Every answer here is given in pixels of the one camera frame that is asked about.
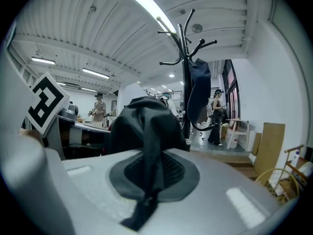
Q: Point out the round ceiling fixture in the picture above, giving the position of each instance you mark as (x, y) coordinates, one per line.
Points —
(196, 28)

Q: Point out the long ceiling light tube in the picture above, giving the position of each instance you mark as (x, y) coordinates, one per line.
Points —
(146, 1)

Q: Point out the black clothing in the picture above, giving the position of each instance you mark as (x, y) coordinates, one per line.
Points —
(146, 124)

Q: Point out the tall cardboard sheet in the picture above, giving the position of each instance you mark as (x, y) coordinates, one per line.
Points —
(270, 148)

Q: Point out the white wooden stool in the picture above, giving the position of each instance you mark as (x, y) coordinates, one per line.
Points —
(238, 133)

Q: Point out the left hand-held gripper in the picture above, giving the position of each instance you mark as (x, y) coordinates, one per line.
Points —
(46, 101)

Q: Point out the short ceiling light tube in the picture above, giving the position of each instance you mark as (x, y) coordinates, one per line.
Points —
(42, 60)
(96, 73)

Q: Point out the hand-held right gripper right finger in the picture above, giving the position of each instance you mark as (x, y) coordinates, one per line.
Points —
(220, 180)

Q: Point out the wooden chair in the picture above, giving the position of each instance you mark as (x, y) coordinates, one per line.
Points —
(299, 163)

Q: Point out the dark framed door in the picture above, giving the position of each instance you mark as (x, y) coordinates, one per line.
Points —
(232, 89)

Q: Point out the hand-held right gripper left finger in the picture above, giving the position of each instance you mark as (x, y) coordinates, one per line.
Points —
(27, 180)

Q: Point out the black metal coat rack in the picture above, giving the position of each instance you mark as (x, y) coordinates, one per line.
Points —
(187, 94)

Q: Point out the dark blue clothing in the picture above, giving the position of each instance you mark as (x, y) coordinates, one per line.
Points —
(200, 89)

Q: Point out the person's left forearm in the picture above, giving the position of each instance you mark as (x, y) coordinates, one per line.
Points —
(29, 133)

